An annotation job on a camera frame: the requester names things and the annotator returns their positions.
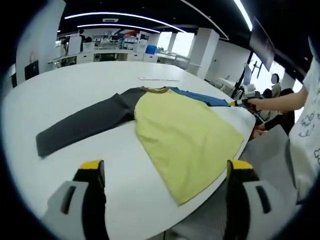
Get person's grey trousers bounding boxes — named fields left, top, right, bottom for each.
left=172, top=124, right=299, bottom=240

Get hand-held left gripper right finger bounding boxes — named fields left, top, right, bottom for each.
left=223, top=159, right=298, bottom=240

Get person's white printed shirt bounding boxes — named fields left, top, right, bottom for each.
left=288, top=34, right=320, bottom=204

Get white square pillar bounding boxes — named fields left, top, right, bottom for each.
left=187, top=27, right=221, bottom=80

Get black panel by wall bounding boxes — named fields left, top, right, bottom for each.
left=24, top=59, right=40, bottom=81

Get yellow blue grey long-sleeved garment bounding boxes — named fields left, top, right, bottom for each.
left=35, top=85, right=245, bottom=207

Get black hanging monitor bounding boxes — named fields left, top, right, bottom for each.
left=249, top=15, right=276, bottom=72

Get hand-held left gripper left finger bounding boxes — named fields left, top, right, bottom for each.
left=43, top=159, right=110, bottom=240

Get white cabinet row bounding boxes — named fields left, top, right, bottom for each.
left=48, top=48, right=159, bottom=67

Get white ceiling light strip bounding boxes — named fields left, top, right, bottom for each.
left=64, top=11, right=186, bottom=34
left=76, top=23, right=161, bottom=34
left=233, top=0, right=254, bottom=32

